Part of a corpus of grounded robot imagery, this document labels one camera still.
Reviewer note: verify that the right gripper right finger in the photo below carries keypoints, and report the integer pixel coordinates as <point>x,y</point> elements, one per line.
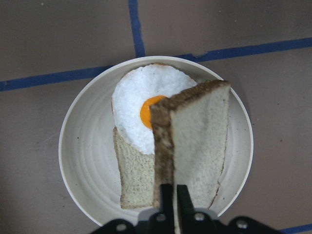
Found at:
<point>184,202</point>

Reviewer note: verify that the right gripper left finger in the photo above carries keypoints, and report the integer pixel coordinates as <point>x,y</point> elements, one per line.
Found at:
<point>166,199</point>

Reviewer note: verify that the bread slice from board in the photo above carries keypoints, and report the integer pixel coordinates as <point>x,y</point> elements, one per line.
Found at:
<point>190,134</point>

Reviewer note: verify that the bread slice on plate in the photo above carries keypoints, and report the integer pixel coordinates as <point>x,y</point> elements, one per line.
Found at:
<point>136,172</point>

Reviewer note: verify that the cream round plate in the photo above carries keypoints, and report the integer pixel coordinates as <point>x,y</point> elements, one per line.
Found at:
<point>86,152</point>

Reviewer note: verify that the fried egg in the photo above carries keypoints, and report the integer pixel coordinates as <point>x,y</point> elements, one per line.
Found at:
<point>133,90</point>

